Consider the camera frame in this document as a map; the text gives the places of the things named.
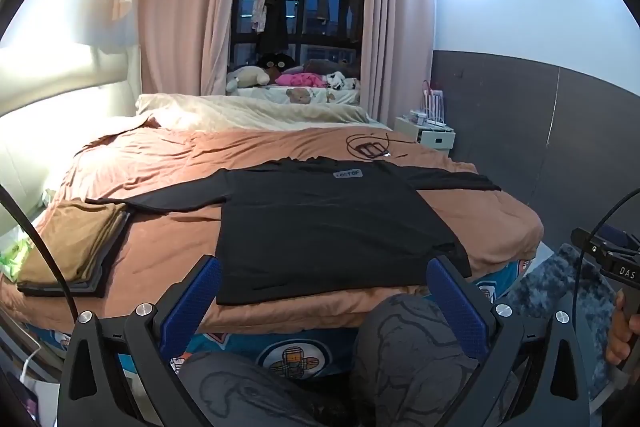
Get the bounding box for black t-shirt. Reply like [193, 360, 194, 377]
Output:
[86, 155, 504, 307]

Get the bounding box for dark clothes hanging at window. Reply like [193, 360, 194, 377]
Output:
[232, 0, 363, 62]

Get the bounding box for person's right hand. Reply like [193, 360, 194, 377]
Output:
[605, 291, 639, 365]

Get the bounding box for person's left patterned leg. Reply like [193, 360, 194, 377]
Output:
[179, 352, 367, 426]

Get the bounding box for person's patterned leg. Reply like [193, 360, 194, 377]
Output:
[355, 295, 477, 426]
[179, 352, 367, 426]

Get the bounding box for person's right patterned leg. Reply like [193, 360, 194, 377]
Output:
[355, 295, 477, 426]

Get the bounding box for folded black garment under stack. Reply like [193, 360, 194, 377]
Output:
[16, 206, 134, 299]

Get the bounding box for folded olive brown garment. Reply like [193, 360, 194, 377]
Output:
[41, 199, 126, 284]

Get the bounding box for white bedside drawer cabinet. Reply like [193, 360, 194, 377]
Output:
[394, 117, 456, 155]

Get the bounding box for cream padded headboard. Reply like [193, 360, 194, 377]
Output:
[1, 43, 141, 217]

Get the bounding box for beige plush toy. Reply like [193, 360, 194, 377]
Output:
[226, 66, 270, 94]

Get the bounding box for pink cloth on daybed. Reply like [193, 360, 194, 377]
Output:
[276, 72, 326, 88]

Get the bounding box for right pink curtain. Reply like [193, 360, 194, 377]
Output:
[360, 0, 436, 124]

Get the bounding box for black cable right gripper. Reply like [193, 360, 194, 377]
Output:
[569, 186, 640, 333]

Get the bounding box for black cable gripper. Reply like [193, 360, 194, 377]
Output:
[569, 186, 640, 333]
[0, 183, 80, 325]

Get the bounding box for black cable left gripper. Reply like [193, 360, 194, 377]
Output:
[0, 183, 80, 325]

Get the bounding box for black rectangular frame device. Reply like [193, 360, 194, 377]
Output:
[355, 142, 390, 159]

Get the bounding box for black coiled cable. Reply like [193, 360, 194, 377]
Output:
[345, 132, 419, 163]

